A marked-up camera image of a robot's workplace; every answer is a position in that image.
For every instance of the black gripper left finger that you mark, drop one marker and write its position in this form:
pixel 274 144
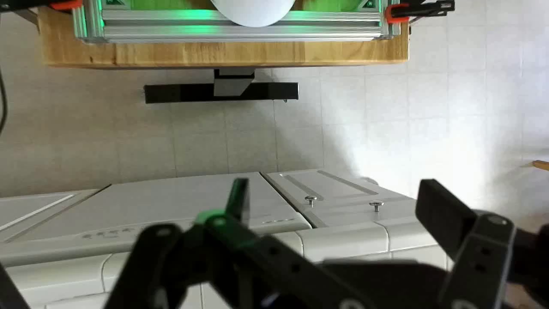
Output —
pixel 173 258

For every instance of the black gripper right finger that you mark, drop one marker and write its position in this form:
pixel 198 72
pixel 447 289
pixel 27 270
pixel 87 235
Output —
pixel 481 251

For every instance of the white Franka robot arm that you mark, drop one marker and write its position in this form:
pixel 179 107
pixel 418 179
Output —
pixel 252 11

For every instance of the white lower cabinets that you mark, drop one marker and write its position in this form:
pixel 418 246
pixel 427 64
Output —
pixel 173 211

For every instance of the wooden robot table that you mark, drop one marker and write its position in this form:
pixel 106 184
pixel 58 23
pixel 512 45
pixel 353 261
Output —
pixel 229 53

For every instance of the orange clamp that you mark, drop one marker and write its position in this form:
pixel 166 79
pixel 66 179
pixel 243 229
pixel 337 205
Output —
pixel 66 4
pixel 401 11

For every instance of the black stereo camera bar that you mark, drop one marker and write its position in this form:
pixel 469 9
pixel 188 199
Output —
pixel 183 93

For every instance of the aluminium rail frame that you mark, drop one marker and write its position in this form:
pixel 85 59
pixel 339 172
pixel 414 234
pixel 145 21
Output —
pixel 173 28

